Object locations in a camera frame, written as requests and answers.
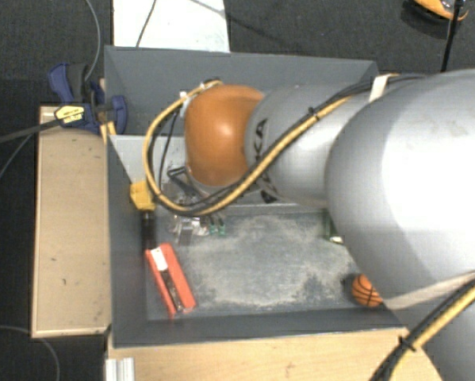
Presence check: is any grey metal bin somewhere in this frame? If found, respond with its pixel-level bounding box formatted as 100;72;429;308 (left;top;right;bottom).
103;44;405;348

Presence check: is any pale wood flat board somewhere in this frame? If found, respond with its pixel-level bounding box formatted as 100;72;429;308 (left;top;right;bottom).
30;105;113;339

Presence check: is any small orange basketball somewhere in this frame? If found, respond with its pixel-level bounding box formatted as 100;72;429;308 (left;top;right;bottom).
351;274;385;309

